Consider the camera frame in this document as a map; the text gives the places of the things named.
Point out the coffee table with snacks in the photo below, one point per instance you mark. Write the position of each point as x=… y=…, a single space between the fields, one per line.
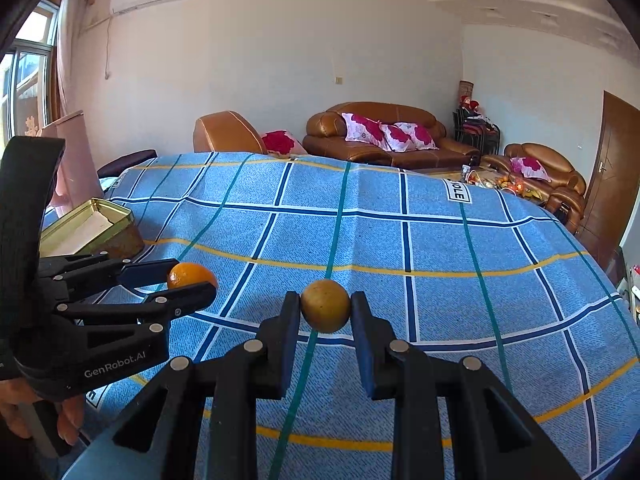
x=491 y=178

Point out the person's left hand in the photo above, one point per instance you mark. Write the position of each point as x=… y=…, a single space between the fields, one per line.
x=18 y=411

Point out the brown leather three-seat sofa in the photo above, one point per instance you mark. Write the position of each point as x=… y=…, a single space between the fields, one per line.
x=326 y=131

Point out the brown wooden door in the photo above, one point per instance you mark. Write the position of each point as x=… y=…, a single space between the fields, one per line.
x=614 y=182

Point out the window with metal frame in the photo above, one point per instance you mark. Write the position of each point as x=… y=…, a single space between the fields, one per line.
x=26 y=71

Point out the beige lace curtain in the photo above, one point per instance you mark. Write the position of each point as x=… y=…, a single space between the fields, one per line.
x=71 y=13

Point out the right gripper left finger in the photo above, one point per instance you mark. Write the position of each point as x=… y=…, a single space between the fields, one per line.
x=156 y=436

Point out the floral pillow left on sofa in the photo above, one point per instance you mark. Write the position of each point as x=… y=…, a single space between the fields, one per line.
x=364 y=130

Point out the brown leather armchair left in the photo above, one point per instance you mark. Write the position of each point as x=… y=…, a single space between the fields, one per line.
x=226 y=131

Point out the red pillow on left armchair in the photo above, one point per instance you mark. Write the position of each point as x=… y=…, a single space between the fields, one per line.
x=282 y=143

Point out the small orange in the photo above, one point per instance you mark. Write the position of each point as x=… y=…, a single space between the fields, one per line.
x=187 y=273

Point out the stacked dark chairs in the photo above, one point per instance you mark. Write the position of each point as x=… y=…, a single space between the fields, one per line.
x=471 y=125

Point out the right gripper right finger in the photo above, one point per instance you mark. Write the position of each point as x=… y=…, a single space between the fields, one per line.
x=492 y=435

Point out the floral pillow right on sofa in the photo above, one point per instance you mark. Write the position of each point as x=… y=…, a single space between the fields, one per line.
x=405 y=137

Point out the floral pillow on armchair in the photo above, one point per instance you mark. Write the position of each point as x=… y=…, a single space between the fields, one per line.
x=529 y=168

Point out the pink electric kettle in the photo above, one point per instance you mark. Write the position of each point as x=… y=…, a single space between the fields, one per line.
x=77 y=180

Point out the brown leather armchair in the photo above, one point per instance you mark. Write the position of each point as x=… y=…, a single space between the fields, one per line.
x=226 y=131
x=560 y=186

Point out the floral pillow on sofa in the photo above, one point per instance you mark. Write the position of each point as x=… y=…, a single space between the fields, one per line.
x=364 y=130
x=405 y=137

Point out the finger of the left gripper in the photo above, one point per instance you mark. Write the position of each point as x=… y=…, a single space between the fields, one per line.
x=161 y=307
x=69 y=279

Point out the small yellow-green fruit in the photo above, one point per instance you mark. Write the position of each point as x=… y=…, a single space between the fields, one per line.
x=325 y=306

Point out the brown leather armchair right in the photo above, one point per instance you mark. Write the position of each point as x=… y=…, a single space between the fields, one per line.
x=560 y=186

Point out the gold rectangular tin tray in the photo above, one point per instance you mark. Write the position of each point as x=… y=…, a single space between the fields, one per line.
x=95 y=226

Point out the blue plaid tablecloth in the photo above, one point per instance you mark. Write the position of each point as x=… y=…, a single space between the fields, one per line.
x=456 y=270

